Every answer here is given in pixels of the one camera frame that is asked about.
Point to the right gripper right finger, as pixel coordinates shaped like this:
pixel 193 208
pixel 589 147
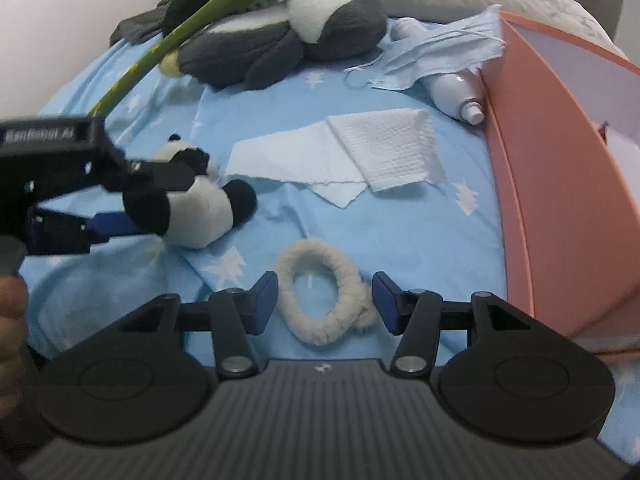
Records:
pixel 413 315

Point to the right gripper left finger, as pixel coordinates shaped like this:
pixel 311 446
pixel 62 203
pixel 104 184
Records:
pixel 234 314

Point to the cream fluffy hair scrunchie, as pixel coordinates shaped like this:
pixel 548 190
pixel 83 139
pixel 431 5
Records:
pixel 322 295

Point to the small panda plush toy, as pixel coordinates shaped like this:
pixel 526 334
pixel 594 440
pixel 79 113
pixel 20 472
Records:
pixel 194 218

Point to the white paper towel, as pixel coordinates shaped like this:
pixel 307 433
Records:
pixel 344 155

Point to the blue surgical face mask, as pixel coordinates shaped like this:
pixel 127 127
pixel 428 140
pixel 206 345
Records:
pixel 474 41

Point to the person left hand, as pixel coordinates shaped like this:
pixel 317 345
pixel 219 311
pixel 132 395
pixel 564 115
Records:
pixel 13 334

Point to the dark grey garment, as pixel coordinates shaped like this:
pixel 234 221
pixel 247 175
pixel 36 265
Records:
pixel 141 27

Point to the white spray bottle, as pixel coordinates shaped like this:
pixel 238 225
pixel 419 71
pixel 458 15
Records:
pixel 450 92

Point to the salmon pink cardboard box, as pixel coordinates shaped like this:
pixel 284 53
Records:
pixel 563 137

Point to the green plush back scratcher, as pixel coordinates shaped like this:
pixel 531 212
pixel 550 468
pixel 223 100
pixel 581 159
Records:
pixel 212 11

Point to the grey penguin plush toy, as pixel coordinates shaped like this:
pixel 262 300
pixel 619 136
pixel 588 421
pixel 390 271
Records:
pixel 259 48

